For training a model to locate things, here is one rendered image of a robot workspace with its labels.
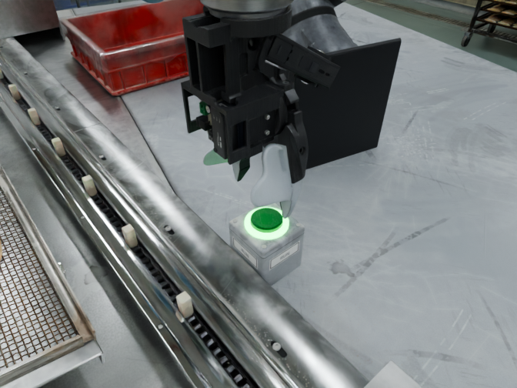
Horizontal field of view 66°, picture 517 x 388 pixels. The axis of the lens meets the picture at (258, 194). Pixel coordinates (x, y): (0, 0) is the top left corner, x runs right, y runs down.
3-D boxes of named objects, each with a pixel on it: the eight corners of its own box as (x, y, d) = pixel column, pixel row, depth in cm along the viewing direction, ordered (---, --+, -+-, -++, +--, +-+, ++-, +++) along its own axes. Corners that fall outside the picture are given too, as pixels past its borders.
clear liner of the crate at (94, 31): (278, 51, 112) (278, 15, 105) (109, 99, 90) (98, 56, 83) (215, 21, 132) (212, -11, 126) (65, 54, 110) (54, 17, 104)
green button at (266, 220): (288, 228, 50) (289, 219, 49) (265, 243, 48) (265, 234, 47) (268, 211, 52) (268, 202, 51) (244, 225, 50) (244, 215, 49)
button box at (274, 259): (304, 282, 56) (311, 227, 49) (261, 314, 52) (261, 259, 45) (266, 249, 61) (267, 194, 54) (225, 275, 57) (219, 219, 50)
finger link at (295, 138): (271, 178, 42) (252, 97, 38) (283, 172, 42) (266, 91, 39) (301, 188, 38) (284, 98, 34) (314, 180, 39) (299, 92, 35)
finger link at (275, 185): (251, 236, 41) (229, 155, 38) (292, 212, 44) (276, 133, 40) (269, 245, 39) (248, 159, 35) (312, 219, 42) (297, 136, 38)
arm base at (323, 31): (335, 87, 80) (319, 41, 80) (381, 49, 66) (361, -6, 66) (270, 102, 75) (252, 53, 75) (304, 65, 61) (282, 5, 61)
